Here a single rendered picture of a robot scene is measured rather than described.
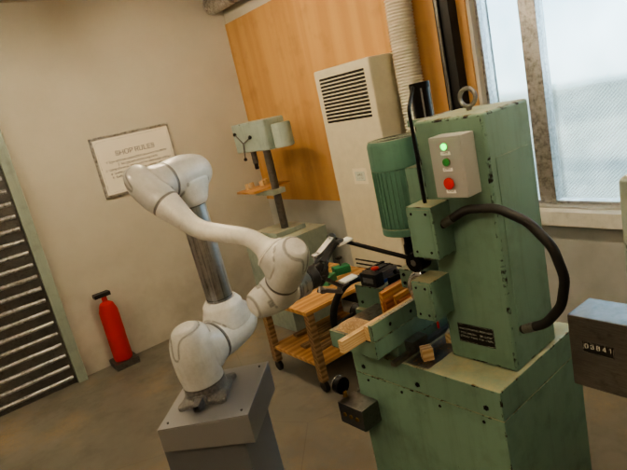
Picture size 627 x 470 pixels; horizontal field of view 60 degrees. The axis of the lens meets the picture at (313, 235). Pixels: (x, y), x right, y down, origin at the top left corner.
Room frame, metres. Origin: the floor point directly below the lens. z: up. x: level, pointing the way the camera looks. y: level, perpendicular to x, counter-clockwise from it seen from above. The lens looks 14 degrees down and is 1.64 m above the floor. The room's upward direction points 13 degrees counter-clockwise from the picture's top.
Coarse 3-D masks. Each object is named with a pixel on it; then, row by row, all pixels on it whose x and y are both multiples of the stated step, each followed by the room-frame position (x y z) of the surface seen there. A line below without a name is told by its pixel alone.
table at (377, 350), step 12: (360, 312) 1.76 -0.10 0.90; (372, 312) 1.74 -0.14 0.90; (408, 324) 1.61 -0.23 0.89; (420, 324) 1.64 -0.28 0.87; (336, 336) 1.65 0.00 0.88; (384, 336) 1.54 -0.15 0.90; (396, 336) 1.57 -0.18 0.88; (408, 336) 1.60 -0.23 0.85; (360, 348) 1.56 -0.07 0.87; (372, 348) 1.52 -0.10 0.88; (384, 348) 1.53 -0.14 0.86
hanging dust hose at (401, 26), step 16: (400, 0) 3.11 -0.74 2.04; (400, 16) 3.11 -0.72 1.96; (400, 32) 3.12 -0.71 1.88; (400, 48) 3.12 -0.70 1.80; (416, 48) 3.14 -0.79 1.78; (400, 64) 3.13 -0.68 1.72; (416, 64) 3.12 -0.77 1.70; (400, 80) 3.14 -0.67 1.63; (416, 80) 3.11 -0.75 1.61; (400, 96) 3.16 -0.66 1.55
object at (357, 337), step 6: (384, 312) 1.62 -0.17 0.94; (366, 324) 1.57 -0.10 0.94; (360, 330) 1.53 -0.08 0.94; (348, 336) 1.51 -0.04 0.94; (354, 336) 1.51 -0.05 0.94; (360, 336) 1.53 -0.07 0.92; (342, 342) 1.48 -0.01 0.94; (348, 342) 1.50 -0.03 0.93; (354, 342) 1.51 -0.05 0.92; (360, 342) 1.52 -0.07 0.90; (342, 348) 1.48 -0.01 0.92; (348, 348) 1.49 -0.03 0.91
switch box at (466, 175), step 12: (456, 132) 1.38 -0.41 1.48; (468, 132) 1.35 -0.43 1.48; (432, 144) 1.39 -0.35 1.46; (456, 144) 1.33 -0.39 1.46; (468, 144) 1.35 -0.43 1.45; (432, 156) 1.40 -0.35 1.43; (444, 156) 1.37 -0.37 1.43; (456, 156) 1.34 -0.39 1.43; (468, 156) 1.34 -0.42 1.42; (456, 168) 1.34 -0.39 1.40; (468, 168) 1.34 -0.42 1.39; (456, 180) 1.35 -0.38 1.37; (468, 180) 1.33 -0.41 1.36; (480, 180) 1.36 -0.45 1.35; (444, 192) 1.38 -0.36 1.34; (456, 192) 1.35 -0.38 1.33; (468, 192) 1.33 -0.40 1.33
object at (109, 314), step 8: (96, 296) 3.89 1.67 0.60; (104, 296) 3.92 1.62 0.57; (104, 304) 3.90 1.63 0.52; (112, 304) 3.92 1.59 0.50; (104, 312) 3.87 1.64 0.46; (112, 312) 3.89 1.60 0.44; (104, 320) 3.87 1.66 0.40; (112, 320) 3.88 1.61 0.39; (120, 320) 3.93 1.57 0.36; (104, 328) 3.89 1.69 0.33; (112, 328) 3.87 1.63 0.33; (120, 328) 3.91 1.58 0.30; (112, 336) 3.87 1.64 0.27; (120, 336) 3.89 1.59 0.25; (112, 344) 3.87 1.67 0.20; (120, 344) 3.88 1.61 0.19; (128, 344) 3.93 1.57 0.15; (112, 352) 3.89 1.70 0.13; (120, 352) 3.87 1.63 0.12; (128, 352) 3.90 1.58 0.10; (112, 360) 3.94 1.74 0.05; (120, 360) 3.87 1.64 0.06; (128, 360) 3.87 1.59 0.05; (136, 360) 3.90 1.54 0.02; (120, 368) 3.83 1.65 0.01
